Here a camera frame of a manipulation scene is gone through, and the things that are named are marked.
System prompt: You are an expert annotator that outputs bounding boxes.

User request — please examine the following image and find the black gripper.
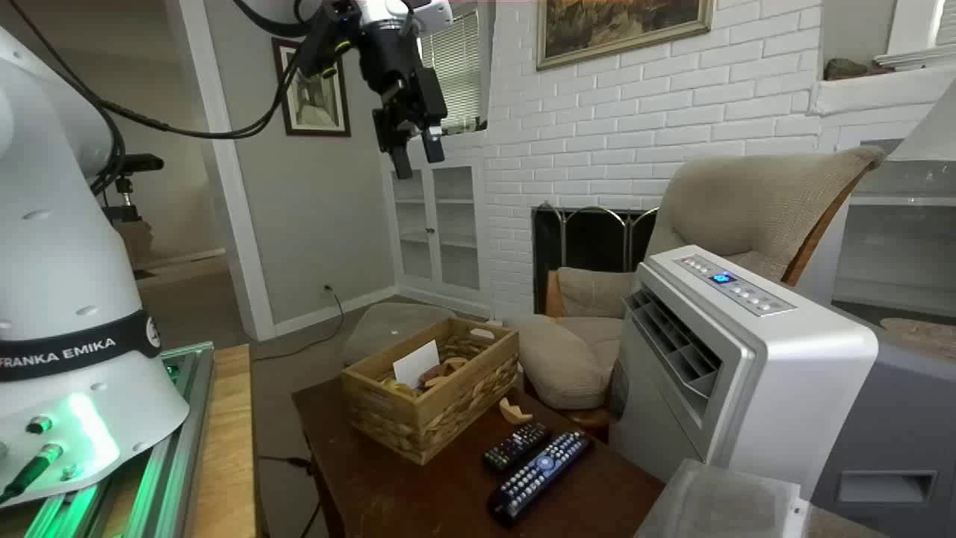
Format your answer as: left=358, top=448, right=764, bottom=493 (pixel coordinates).
left=358, top=20, right=447, bottom=180

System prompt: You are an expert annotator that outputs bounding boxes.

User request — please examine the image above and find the wooden zigzag block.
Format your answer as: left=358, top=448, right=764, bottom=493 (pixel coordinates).
left=499, top=397, right=531, bottom=425

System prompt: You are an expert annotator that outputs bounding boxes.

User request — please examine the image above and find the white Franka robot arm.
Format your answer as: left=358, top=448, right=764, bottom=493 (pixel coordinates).
left=0, top=0, right=455, bottom=506

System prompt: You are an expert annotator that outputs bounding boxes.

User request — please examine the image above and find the woven wooden box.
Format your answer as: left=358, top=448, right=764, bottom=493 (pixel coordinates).
left=341, top=321, right=519, bottom=467

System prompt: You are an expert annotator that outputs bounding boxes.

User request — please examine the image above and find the white built-in shelf cabinet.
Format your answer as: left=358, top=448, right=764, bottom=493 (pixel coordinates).
left=384, top=137, right=483, bottom=303

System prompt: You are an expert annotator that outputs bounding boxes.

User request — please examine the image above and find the framed landscape painting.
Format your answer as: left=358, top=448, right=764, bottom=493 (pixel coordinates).
left=535, top=0, right=713, bottom=68

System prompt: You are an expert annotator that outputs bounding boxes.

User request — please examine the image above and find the black fireplace screen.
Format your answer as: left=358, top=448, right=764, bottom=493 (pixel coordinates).
left=531, top=204, right=656, bottom=312

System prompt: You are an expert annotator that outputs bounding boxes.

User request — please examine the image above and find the white paper card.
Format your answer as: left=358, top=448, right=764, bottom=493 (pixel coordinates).
left=392, top=340, right=440, bottom=388

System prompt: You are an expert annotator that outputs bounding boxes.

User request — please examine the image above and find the black Sony remote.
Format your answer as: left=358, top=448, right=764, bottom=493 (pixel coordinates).
left=482, top=422, right=550, bottom=473

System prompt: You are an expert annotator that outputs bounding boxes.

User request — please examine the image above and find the black RCA remote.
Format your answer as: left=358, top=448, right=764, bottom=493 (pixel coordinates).
left=487, top=430, right=592, bottom=526

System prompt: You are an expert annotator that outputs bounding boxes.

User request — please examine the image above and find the beige rocking armchair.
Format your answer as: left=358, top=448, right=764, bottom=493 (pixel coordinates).
left=519, top=146, right=882, bottom=415

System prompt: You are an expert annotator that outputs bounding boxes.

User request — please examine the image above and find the dark wooden side table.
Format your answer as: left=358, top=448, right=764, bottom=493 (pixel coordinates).
left=293, top=381, right=662, bottom=538

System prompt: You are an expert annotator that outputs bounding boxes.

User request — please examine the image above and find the white portable air conditioner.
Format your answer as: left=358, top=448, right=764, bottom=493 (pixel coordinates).
left=610, top=252, right=879, bottom=500

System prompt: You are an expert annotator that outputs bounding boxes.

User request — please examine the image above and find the light wooden robot table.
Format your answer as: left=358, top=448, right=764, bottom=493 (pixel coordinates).
left=186, top=343, right=260, bottom=538

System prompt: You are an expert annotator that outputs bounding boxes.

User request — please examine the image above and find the grey plastic bin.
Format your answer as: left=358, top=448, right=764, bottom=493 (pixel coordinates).
left=632, top=461, right=809, bottom=538

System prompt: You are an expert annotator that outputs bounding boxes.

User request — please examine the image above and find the small framed wall picture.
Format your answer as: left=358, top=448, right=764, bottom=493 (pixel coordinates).
left=272, top=40, right=350, bottom=137

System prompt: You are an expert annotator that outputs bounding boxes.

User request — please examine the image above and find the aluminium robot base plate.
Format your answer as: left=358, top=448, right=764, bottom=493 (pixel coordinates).
left=0, top=343, right=214, bottom=538

